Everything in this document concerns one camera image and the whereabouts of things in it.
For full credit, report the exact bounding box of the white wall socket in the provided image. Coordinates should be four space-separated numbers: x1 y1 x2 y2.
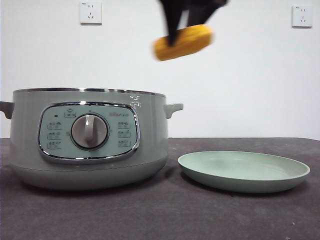
291 5 314 29
79 1 103 25

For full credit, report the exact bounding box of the yellow corn cob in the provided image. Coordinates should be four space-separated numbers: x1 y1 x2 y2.
151 24 215 62

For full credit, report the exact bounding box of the pale green electric steamer pot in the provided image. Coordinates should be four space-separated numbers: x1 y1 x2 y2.
0 87 185 192

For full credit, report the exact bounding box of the pale green round plate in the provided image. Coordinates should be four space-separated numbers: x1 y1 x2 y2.
177 150 311 194

